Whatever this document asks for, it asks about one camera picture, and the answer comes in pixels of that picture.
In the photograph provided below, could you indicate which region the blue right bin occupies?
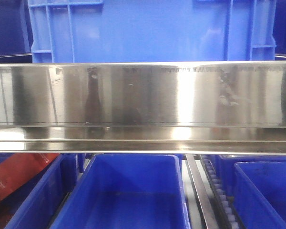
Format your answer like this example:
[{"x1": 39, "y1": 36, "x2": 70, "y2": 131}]
[{"x1": 234, "y1": 161, "x2": 286, "y2": 229}]

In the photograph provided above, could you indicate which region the blue center bin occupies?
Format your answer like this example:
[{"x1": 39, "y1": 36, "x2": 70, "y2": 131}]
[{"x1": 51, "y1": 154, "x2": 190, "y2": 229}]

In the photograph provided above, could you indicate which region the roller conveyor track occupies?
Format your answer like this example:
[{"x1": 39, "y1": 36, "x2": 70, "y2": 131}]
[{"x1": 199, "y1": 155, "x2": 244, "y2": 229}]

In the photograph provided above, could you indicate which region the light blue upper crate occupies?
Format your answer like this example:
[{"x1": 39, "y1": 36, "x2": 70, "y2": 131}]
[{"x1": 28, "y1": 0, "x2": 276, "y2": 63}]

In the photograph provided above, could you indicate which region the stainless steel shelf rail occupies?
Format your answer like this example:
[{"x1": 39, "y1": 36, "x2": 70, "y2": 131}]
[{"x1": 0, "y1": 61, "x2": 286, "y2": 155}]

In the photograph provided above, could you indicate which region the blue bin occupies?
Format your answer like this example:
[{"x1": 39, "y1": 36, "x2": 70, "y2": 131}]
[
  {"x1": 51, "y1": 154, "x2": 190, "y2": 229},
  {"x1": 234, "y1": 161, "x2": 286, "y2": 229},
  {"x1": 0, "y1": 154, "x2": 79, "y2": 229}
]

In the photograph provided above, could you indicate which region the red packet in bin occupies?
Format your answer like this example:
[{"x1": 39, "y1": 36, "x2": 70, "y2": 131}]
[{"x1": 0, "y1": 153, "x2": 59, "y2": 202}]

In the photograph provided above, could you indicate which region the metal divider rail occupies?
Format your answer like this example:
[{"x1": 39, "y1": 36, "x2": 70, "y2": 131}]
[{"x1": 185, "y1": 154, "x2": 220, "y2": 229}]

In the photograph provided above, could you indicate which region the blue left bin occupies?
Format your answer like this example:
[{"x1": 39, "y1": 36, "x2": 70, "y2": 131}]
[{"x1": 0, "y1": 154, "x2": 79, "y2": 229}]

